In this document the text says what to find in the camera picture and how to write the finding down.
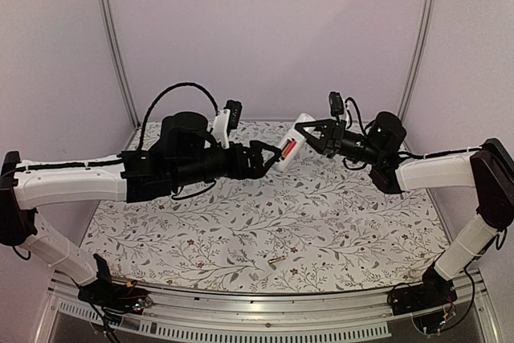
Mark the red battery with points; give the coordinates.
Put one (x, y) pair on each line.
(287, 148)

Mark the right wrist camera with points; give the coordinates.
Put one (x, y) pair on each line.
(336, 104)

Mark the aluminium frame post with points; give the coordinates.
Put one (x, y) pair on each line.
(118, 62)
(416, 60)

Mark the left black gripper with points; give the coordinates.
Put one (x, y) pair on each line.
(255, 169)

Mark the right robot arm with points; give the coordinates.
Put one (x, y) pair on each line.
(487, 168)

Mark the right aluminium frame post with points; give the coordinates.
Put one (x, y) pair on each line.
(416, 60)

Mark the white remote control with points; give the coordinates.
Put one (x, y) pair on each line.
(292, 134)

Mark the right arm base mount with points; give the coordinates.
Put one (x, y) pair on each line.
(407, 298)

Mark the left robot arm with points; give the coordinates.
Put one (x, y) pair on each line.
(188, 151)

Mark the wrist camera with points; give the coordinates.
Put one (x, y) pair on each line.
(336, 104)
(235, 109)

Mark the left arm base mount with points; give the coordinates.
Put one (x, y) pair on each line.
(117, 298)

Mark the left aluminium frame post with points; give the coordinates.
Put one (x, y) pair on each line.
(118, 62)

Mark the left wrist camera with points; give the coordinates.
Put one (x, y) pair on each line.
(235, 109)

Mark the floral patterned table mat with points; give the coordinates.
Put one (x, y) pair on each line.
(338, 232)

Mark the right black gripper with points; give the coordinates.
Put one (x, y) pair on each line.
(335, 139)

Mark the front aluminium rail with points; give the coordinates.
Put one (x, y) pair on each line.
(194, 315)

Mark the gold black battery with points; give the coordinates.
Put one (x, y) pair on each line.
(276, 260)

